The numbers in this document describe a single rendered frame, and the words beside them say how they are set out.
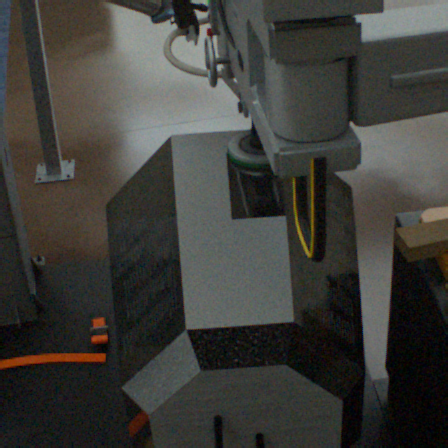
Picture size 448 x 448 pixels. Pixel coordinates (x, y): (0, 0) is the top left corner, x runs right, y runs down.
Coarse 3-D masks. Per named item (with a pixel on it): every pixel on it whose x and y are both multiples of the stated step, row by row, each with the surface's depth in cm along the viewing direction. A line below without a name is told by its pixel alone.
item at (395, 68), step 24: (384, 24) 194; (408, 24) 193; (432, 24) 193; (384, 48) 188; (408, 48) 190; (432, 48) 192; (360, 72) 190; (384, 72) 192; (408, 72) 193; (432, 72) 194; (360, 96) 194; (384, 96) 195; (408, 96) 197; (432, 96) 199; (360, 120) 197; (384, 120) 198
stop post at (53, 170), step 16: (32, 0) 401; (32, 16) 405; (32, 32) 409; (32, 48) 414; (32, 64) 418; (32, 80) 423; (48, 80) 430; (48, 96) 429; (48, 112) 433; (48, 128) 438; (48, 144) 443; (48, 160) 448; (64, 160) 464; (48, 176) 451; (64, 176) 450
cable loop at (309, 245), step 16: (320, 160) 196; (304, 176) 221; (320, 176) 198; (304, 192) 224; (320, 192) 200; (304, 208) 226; (320, 208) 203; (304, 224) 226; (320, 224) 205; (304, 240) 223; (320, 240) 208; (320, 256) 211
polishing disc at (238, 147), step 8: (240, 136) 285; (248, 136) 285; (232, 144) 281; (240, 144) 281; (248, 144) 280; (232, 152) 277; (240, 152) 276; (248, 152) 276; (256, 152) 276; (264, 152) 275; (248, 160) 273; (256, 160) 272; (264, 160) 272
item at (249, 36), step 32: (256, 32) 196; (288, 32) 180; (320, 32) 181; (352, 32) 182; (256, 64) 214; (256, 96) 218; (256, 128) 218; (352, 128) 204; (288, 160) 196; (352, 160) 199
